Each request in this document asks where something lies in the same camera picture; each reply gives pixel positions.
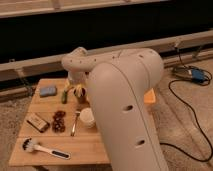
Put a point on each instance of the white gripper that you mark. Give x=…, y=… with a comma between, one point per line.
x=76, y=77

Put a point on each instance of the yellow banana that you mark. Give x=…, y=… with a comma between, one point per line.
x=78, y=92

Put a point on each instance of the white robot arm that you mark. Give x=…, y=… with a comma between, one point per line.
x=116, y=82

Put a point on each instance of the white cup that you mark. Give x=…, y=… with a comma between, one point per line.
x=87, y=118

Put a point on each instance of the green cucumber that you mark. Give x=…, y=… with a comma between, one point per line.
x=64, y=96

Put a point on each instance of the blue sponge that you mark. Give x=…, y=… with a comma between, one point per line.
x=47, y=91

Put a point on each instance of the dark grape bunch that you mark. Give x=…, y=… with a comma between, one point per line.
x=58, y=125

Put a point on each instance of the metal spoon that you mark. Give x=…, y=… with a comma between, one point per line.
x=77, y=114

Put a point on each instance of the brown chocolate bar box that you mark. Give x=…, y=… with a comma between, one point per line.
x=38, y=122

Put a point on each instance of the orange plastic bin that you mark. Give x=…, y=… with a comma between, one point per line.
x=149, y=97

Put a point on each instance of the white dish brush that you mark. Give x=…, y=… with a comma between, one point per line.
x=30, y=145

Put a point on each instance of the blue power adapter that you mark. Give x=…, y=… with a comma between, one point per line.
x=189, y=73

